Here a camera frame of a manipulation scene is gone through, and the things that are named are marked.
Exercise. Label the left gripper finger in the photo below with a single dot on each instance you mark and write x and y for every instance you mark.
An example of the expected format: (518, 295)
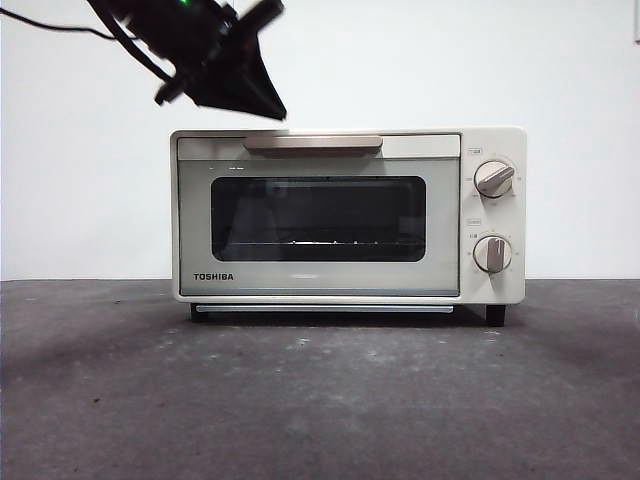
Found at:
(255, 60)
(225, 90)

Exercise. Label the glass oven door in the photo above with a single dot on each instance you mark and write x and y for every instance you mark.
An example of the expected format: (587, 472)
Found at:
(320, 277)

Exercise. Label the black oven foot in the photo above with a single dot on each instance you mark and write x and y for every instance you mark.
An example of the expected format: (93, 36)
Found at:
(197, 314)
(496, 316)

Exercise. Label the cream Toshiba toaster oven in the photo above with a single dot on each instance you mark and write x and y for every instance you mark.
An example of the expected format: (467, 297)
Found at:
(492, 142)

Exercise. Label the beige temperature knob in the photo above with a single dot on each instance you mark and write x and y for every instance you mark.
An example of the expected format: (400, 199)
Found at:
(492, 181)

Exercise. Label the beige timer knob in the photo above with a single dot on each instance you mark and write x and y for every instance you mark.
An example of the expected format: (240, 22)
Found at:
(492, 255)

